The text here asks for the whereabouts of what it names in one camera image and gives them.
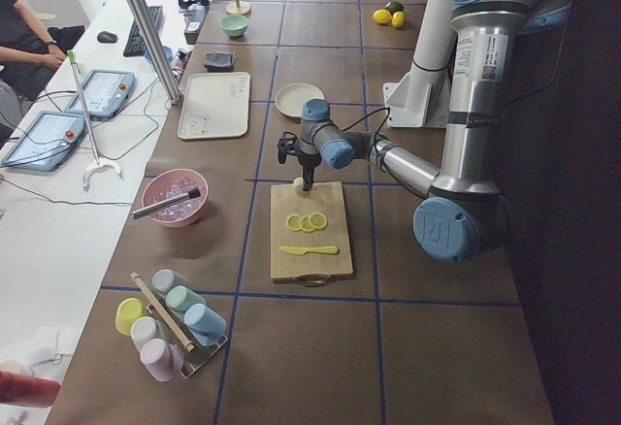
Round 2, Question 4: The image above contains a white cup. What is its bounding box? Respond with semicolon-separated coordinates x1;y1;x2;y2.
130;316;169;352

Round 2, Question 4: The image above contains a bamboo cutting board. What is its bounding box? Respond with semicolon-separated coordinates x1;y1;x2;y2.
270;181;354;286

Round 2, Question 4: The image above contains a lemon slice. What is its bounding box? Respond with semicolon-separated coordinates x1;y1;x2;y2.
286;213;303;232
309;212;328;230
299;215;315;232

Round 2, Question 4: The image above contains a red bottle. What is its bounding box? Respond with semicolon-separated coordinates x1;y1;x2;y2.
1;371;61;408

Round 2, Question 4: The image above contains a pink bowl with ice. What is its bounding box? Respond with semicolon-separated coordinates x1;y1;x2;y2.
141;169;209;228

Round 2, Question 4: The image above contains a black computer mouse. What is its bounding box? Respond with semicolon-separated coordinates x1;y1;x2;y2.
97;31;117;44

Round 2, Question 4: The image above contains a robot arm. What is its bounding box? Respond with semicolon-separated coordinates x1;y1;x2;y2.
278;0;572;261

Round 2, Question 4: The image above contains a seated person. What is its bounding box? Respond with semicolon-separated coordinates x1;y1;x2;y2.
1;0;85;102

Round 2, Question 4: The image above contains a lemon slice bottom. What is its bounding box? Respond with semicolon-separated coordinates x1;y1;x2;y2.
286;213;303;232

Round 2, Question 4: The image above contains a yellow cup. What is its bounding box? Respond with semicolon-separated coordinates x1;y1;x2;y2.
114;297;147;336

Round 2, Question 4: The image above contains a dark green avocado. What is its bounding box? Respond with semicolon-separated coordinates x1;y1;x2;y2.
383;1;404;15

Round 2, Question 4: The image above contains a green cup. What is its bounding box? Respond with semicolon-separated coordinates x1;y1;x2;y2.
165;285;207;321

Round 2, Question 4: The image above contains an aluminium frame post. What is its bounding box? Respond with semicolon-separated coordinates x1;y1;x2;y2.
126;0;182;106

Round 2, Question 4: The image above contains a yellow lemon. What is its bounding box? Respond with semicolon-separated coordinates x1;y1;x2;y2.
373;9;392;25
391;11;406;29

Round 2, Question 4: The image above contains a reacher grabber tool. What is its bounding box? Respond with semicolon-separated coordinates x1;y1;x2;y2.
67;50;123;191

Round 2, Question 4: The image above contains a cream round plate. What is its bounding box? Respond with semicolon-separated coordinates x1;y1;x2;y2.
274;82;325;118

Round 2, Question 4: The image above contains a metal muddler black tip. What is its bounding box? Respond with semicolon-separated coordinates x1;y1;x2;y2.
131;187;201;219

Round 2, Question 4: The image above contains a cream bear tray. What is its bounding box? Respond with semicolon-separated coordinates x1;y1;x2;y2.
178;72;250;141

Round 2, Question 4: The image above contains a wire cup rack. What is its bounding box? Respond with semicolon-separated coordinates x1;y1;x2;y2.
130;273;229;378

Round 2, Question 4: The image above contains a folded grey cloth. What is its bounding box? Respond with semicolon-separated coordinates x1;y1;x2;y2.
204;51;238;72

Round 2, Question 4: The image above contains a lemon slice top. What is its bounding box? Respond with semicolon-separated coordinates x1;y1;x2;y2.
309;212;328;230

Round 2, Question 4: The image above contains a white mounting pillar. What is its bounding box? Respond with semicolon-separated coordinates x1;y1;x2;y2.
383;0;456;128

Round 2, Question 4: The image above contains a grey blue cup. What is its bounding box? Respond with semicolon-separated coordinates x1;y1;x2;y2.
151;269;193;298

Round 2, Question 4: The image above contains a blue teach pendant near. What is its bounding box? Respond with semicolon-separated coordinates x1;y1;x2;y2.
1;112;85;172

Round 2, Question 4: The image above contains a green bowl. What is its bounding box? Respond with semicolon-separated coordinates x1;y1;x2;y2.
220;15;249;38

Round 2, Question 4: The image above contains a yellow plastic knife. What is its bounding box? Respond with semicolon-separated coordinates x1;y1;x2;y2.
279;245;340;256

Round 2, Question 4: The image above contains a lemon slice middle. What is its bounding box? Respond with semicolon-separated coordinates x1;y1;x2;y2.
299;215;315;232

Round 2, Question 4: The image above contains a blue teach pendant far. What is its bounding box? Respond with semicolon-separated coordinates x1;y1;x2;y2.
75;69;136;120

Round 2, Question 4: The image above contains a black keyboard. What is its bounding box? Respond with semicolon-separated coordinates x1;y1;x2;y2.
122;5;166;58

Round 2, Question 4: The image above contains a pink cup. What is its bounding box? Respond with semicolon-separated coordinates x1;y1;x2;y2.
140;339;184;382

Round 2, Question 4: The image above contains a blue teach pendant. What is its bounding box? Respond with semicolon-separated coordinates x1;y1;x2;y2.
1;112;85;172
75;69;136;120

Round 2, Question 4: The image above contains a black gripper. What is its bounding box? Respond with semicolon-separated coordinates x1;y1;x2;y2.
298;151;320;192

